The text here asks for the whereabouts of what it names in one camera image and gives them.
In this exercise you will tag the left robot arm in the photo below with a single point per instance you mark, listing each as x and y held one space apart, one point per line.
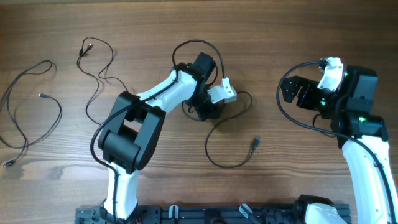
129 136

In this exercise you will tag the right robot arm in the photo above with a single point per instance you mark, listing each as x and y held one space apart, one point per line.
344 95

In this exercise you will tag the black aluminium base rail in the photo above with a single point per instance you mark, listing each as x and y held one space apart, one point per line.
279 213

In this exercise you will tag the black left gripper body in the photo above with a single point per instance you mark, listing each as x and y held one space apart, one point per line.
205 107

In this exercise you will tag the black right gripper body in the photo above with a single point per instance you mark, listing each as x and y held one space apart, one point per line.
311 97

